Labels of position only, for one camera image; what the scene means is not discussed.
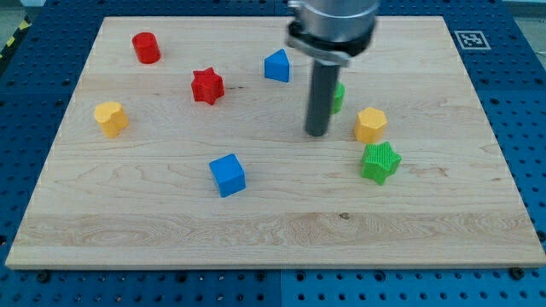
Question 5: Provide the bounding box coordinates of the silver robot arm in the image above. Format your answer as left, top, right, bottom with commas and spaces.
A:
286, 0, 380, 67

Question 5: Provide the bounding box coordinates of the yellow heart block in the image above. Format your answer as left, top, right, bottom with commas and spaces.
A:
94, 101, 130, 138

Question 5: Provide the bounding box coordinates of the blue cube block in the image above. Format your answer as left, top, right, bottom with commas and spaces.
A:
209, 153, 247, 198

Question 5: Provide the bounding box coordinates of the wooden board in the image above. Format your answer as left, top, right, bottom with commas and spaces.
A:
6, 16, 545, 270

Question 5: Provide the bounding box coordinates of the blue triangle block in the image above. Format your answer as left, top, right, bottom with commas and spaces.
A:
264, 49, 290, 83

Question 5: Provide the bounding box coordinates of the green block behind rod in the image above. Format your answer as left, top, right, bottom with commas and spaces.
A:
332, 82, 346, 114

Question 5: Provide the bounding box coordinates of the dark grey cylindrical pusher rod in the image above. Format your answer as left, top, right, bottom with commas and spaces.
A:
305, 60, 340, 136

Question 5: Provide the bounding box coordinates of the red star block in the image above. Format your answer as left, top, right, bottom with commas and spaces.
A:
191, 67, 224, 106

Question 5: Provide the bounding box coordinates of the yellow hexagon block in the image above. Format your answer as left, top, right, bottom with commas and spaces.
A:
353, 107, 388, 144

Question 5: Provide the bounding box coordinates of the green star block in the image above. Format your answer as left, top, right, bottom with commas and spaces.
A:
360, 142, 402, 185

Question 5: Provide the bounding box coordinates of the red cylinder block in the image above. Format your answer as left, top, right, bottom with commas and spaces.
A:
131, 32, 161, 64

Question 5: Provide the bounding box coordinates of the white fiducial marker tag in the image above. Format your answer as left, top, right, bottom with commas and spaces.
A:
455, 30, 491, 50

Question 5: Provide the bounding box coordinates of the black yellow hazard tape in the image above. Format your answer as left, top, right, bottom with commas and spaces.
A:
1, 15, 32, 61

